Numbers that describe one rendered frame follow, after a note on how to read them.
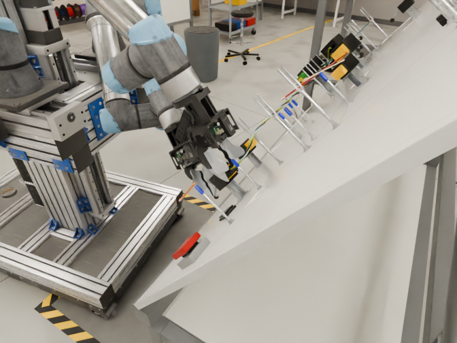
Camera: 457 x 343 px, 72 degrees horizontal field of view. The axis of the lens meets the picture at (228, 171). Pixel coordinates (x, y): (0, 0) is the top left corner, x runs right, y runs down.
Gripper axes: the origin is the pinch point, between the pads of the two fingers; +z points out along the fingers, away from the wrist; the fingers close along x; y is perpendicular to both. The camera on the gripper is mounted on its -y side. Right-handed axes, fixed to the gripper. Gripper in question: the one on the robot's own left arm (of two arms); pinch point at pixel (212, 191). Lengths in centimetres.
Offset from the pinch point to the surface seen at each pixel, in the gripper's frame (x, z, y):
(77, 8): -245, -502, -418
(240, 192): 8.7, 4.4, 6.0
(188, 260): 0.5, 12.5, 28.1
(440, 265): 41, 39, -2
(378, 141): 35, 9, 47
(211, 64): -38, -183, -302
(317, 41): 52, -44, -66
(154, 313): -23.4, 21.1, 12.4
